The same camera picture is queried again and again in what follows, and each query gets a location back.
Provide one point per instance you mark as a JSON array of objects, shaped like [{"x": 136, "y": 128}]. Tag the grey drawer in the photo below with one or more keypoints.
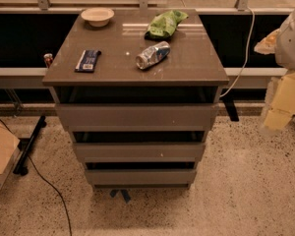
[
  {"x": 133, "y": 118},
  {"x": 140, "y": 177},
  {"x": 188, "y": 152}
]

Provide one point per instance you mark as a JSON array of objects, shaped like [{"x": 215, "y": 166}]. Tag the crushed silver soda can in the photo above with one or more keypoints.
[{"x": 152, "y": 55}]

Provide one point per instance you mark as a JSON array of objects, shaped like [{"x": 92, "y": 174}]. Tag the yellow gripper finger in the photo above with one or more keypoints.
[{"x": 279, "y": 106}]

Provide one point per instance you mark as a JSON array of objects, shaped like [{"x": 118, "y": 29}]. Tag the red soda can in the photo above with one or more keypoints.
[{"x": 48, "y": 59}]

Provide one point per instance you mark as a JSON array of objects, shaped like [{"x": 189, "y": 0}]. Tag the grey drawer cabinet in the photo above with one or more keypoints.
[{"x": 191, "y": 74}]

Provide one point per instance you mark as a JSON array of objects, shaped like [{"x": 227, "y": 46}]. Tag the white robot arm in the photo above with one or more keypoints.
[{"x": 285, "y": 44}]

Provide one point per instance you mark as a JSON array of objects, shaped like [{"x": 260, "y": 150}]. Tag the black post right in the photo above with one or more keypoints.
[{"x": 230, "y": 107}]

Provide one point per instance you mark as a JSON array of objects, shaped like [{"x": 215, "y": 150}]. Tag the blue snack packet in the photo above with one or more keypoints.
[{"x": 87, "y": 62}]

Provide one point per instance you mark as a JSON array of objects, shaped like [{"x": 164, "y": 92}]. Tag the white paper bowl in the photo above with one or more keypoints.
[{"x": 97, "y": 17}]

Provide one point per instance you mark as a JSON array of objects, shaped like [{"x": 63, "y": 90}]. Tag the green chip bag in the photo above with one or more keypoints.
[{"x": 164, "y": 25}]

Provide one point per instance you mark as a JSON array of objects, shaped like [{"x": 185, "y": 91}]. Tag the black stand leg left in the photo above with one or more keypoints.
[{"x": 26, "y": 146}]

